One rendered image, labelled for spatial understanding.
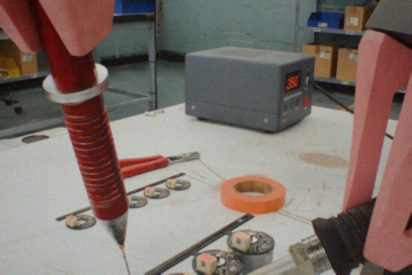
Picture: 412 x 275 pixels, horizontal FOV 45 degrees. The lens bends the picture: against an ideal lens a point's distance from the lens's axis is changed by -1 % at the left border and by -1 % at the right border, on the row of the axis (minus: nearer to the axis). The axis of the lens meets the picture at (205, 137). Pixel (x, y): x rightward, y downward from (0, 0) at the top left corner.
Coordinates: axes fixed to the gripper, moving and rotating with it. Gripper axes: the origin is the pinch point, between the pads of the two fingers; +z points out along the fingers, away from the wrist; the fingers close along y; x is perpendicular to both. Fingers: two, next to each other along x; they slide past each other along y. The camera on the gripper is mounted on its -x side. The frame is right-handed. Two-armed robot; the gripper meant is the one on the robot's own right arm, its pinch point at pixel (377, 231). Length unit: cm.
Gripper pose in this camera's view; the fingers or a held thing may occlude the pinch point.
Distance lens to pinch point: 20.3
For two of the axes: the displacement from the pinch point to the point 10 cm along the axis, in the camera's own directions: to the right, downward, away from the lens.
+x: 8.7, 4.3, 2.3
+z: -4.8, 8.5, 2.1
